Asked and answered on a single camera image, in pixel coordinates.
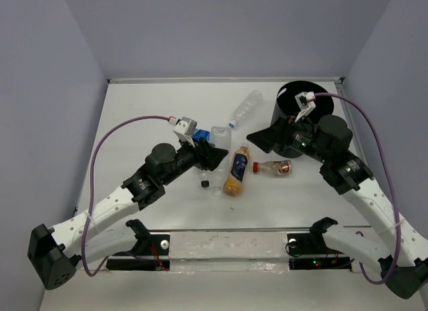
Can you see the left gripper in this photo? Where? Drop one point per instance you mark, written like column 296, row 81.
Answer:
column 206, row 155

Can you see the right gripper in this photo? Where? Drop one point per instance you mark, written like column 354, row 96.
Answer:
column 265, row 138

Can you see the clear crushed bottle white cap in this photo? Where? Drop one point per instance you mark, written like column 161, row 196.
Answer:
column 221, row 137

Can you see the small bottle pepsi label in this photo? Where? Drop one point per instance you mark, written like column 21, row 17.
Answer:
column 202, row 176

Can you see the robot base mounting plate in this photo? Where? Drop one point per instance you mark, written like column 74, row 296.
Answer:
column 231, row 251

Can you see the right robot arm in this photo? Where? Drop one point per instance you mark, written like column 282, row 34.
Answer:
column 401, row 258

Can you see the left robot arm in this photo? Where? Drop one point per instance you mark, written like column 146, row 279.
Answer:
column 55, row 252

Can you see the black cylindrical bin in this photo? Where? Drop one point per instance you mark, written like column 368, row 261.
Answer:
column 286, row 104

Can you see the clear bottle blue label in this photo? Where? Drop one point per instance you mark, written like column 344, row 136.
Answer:
column 199, row 134

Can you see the small bottle red cap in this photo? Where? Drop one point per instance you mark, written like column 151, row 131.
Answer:
column 273, row 168

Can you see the orange juice bottle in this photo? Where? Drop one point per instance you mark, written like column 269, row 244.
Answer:
column 234, row 181

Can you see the clear bottle blue cap far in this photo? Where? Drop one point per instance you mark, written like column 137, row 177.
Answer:
column 247, row 107

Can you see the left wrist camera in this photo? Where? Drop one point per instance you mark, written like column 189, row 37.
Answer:
column 184, row 128

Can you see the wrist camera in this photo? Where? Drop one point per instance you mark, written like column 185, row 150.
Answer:
column 306, row 104
column 184, row 128

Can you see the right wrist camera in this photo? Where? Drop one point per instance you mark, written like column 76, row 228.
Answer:
column 306, row 104

